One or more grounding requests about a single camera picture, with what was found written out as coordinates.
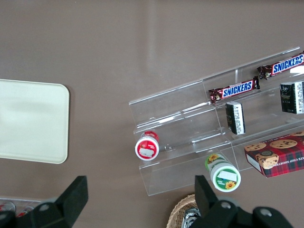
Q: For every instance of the Snickers chocolate bar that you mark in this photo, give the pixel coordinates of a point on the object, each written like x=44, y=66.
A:
x=237, y=89
x=285, y=66

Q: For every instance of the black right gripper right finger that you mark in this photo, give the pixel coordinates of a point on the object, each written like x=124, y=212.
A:
x=209, y=209

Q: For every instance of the small black box right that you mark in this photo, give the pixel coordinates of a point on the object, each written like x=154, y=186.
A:
x=292, y=97

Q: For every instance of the cream plastic tray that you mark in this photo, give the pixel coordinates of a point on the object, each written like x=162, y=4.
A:
x=33, y=121

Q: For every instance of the green sunflower snack jar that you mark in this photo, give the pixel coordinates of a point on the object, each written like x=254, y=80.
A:
x=223, y=174

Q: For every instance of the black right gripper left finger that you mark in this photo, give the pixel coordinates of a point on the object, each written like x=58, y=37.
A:
x=66, y=204

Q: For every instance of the red plaid cookie box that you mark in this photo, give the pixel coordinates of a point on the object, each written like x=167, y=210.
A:
x=280, y=154

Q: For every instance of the small black box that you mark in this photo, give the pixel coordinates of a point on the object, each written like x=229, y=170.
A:
x=292, y=97
x=235, y=117

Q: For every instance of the red lidded snack jar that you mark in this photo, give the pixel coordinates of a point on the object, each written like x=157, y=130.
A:
x=147, y=147

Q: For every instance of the woven wicker basket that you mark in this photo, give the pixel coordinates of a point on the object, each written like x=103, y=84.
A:
x=178, y=213

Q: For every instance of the clear acrylic tiered stand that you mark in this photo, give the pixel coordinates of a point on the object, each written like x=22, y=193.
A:
x=171, y=111
x=261, y=114

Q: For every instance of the small black box left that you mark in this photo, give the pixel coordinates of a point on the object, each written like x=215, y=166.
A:
x=235, y=117

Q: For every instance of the clear acrylic can holder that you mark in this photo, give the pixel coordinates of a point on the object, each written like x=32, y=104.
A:
x=21, y=201

